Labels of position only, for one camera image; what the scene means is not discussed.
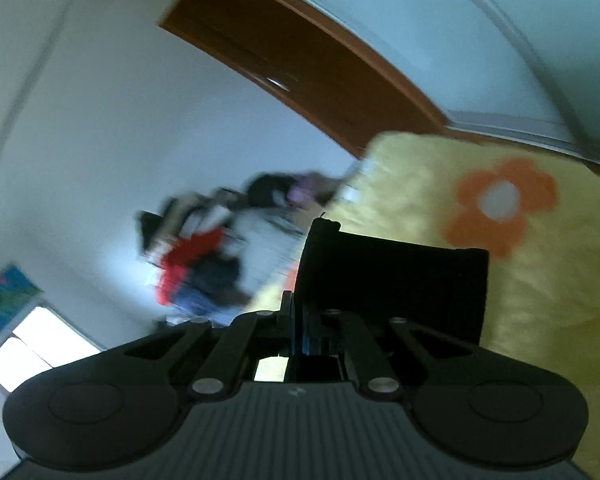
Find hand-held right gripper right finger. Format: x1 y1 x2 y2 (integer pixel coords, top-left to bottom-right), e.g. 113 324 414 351
302 305 481 403

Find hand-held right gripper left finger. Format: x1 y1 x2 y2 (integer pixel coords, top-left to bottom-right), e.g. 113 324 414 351
100 291 303 403

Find black pants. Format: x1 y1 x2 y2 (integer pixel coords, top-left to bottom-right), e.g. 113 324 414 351
297 217 491 348

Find pile of clothes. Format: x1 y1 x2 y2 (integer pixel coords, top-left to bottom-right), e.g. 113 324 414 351
134 171 361 328

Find red jacket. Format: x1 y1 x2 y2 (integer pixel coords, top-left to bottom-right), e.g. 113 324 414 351
155 227 229 307

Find yellow carrot print blanket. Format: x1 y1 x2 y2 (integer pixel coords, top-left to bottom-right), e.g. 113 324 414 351
250 131 600 466

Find window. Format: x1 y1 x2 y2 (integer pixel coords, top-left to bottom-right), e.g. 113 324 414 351
0 304 107 392

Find brown wooden door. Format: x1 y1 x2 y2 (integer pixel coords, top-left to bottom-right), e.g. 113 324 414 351
120 0 451 157

